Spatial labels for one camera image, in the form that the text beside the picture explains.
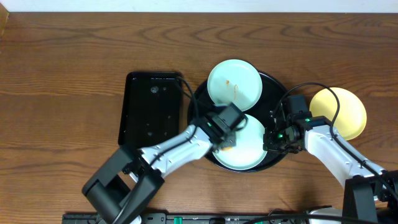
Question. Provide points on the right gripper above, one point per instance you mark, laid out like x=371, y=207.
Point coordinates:
x=270, y=145

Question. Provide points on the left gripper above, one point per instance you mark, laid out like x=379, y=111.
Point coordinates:
x=229, y=140

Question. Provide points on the light blue plate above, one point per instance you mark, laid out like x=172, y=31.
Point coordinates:
x=235, y=81
x=248, y=151

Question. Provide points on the yellow plate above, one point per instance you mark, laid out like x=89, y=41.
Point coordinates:
x=352, y=117

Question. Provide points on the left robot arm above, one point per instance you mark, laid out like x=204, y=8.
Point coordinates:
x=124, y=185

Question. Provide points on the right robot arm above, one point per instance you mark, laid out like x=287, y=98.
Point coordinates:
x=370, y=191

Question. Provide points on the black round tray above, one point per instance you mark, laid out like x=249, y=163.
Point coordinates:
x=272, y=91

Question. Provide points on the black rectangular tray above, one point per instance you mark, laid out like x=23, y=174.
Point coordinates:
x=151, y=108

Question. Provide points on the light blue plate top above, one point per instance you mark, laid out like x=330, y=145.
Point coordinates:
x=235, y=81

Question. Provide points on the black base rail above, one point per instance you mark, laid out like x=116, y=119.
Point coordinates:
x=161, y=218

